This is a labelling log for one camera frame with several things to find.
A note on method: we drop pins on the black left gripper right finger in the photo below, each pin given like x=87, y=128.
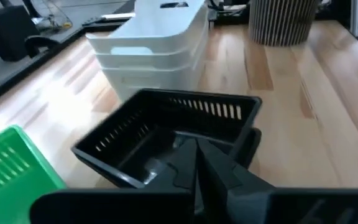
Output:
x=228, y=193

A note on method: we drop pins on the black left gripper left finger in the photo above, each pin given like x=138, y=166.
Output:
x=179, y=174

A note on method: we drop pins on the black slotted plastic basket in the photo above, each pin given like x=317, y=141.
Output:
x=250, y=146
x=166, y=118

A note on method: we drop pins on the white plastic storage bin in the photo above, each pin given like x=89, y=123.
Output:
x=154, y=28
x=154, y=81
x=141, y=62

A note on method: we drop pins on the green slotted plastic basket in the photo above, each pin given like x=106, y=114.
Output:
x=11, y=174

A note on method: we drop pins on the green plant in striped pot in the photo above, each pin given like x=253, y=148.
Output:
x=281, y=21

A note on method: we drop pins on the black boxy object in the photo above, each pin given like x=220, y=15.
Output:
x=8, y=31

